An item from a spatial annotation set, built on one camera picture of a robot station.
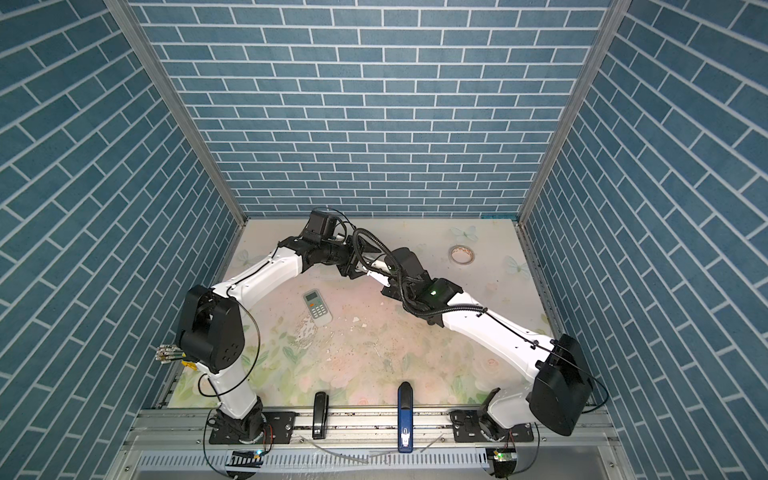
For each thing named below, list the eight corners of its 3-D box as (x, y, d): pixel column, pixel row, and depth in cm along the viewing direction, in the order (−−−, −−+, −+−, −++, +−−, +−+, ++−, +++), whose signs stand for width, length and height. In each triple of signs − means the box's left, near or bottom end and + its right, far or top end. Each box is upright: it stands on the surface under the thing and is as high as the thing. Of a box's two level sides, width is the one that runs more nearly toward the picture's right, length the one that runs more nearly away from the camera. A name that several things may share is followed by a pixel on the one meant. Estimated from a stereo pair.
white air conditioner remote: (317, 331, 93) (316, 328, 91) (301, 296, 100) (299, 293, 99) (335, 321, 95) (334, 318, 93) (318, 288, 103) (317, 285, 101)
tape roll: (450, 264, 110) (450, 260, 109) (447, 247, 115) (448, 244, 114) (474, 264, 110) (476, 261, 109) (471, 248, 115) (472, 244, 114)
